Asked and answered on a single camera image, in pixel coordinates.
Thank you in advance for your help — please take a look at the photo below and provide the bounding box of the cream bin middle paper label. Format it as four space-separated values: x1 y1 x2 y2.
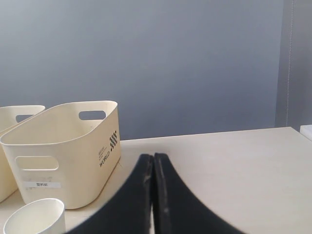
0 105 45 202

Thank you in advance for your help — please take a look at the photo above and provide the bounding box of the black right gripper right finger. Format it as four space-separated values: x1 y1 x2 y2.
154 153 243 234

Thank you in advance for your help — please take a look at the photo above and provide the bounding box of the cream bin right plastic label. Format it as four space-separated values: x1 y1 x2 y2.
0 100 121 209

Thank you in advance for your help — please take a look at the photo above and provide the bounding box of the white paper cup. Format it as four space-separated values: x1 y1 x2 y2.
3 198 66 234

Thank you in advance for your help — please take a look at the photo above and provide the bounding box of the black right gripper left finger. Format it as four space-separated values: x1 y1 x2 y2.
67 154 154 234

